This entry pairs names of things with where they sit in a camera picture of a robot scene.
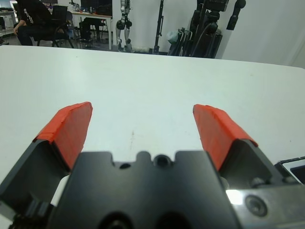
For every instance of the pale plastic bag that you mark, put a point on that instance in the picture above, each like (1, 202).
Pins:
(172, 36)

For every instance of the seated person in dark trousers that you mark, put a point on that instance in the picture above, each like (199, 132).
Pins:
(87, 28)

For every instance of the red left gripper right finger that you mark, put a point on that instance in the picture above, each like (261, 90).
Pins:
(216, 133)

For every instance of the black light stand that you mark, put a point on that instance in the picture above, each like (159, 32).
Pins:
(158, 28)

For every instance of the black office chair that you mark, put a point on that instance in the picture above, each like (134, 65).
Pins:
(59, 16)

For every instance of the seated person in black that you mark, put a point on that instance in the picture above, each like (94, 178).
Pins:
(33, 16)

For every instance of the grey folded stand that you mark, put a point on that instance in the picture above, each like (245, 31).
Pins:
(184, 40)

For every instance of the black tripod bundle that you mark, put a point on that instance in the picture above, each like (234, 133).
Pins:
(207, 28)

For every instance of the white desk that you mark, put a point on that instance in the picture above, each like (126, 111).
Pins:
(95, 15)

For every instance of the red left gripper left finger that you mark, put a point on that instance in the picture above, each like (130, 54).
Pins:
(69, 133)

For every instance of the glossy black box lid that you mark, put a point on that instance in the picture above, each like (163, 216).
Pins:
(291, 167)

